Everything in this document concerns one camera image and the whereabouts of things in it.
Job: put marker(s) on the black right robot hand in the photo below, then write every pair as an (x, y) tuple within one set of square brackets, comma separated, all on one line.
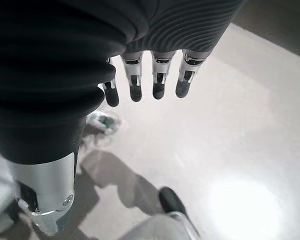
[(52, 75)]

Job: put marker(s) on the cart caster wheel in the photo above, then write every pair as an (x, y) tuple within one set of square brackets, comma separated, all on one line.
[(105, 122)]

